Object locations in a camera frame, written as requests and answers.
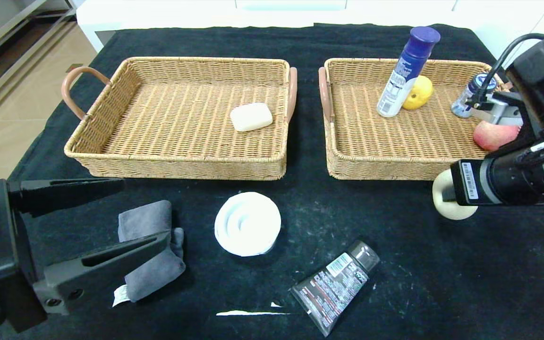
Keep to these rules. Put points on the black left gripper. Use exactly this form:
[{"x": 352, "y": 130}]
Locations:
[{"x": 4, "y": 245}]

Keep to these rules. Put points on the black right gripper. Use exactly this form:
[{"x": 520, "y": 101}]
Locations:
[{"x": 468, "y": 182}]

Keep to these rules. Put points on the pale cream bun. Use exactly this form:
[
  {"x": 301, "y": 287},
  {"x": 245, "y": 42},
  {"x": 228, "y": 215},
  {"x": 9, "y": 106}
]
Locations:
[{"x": 456, "y": 211}]

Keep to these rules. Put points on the yellow pear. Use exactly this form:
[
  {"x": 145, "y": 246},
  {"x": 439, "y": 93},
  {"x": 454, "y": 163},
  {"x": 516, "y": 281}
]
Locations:
[{"x": 420, "y": 92}]

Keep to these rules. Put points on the blue cap spray can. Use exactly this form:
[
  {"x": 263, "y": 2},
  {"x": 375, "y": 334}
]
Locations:
[{"x": 397, "y": 94}]

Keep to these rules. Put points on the wicker basket holding apple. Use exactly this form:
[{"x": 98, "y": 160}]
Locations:
[{"x": 395, "y": 141}]

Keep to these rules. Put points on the wicker basket holding soap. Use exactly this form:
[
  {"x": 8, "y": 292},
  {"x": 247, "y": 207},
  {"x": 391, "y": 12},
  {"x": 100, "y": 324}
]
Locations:
[{"x": 182, "y": 141}]

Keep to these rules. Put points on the grey folded cloth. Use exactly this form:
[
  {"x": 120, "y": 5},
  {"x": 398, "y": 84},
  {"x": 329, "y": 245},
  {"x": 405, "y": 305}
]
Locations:
[{"x": 144, "y": 219}]

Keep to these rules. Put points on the red apple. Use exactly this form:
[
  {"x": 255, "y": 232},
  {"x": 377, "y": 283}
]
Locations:
[{"x": 494, "y": 137}]

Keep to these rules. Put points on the small dark cap bottle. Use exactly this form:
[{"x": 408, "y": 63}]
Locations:
[{"x": 463, "y": 106}]

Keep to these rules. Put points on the black squeeze tube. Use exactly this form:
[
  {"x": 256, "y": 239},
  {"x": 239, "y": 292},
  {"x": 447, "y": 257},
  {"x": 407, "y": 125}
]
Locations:
[{"x": 333, "y": 288}]

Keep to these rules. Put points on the white tape roll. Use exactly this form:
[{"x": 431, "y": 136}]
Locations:
[{"x": 247, "y": 224}]

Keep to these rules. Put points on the white paper strip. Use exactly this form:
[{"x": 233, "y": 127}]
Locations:
[{"x": 243, "y": 312}]

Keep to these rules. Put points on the white soap bar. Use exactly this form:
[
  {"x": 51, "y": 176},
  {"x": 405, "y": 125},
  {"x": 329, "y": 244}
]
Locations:
[{"x": 251, "y": 117}]

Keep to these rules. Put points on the black table cloth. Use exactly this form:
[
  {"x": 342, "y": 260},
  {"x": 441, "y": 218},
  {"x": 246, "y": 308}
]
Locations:
[{"x": 300, "y": 42}]

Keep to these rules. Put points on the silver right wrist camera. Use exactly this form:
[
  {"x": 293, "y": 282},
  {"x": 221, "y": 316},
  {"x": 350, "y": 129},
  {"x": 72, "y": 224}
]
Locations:
[{"x": 503, "y": 113}]

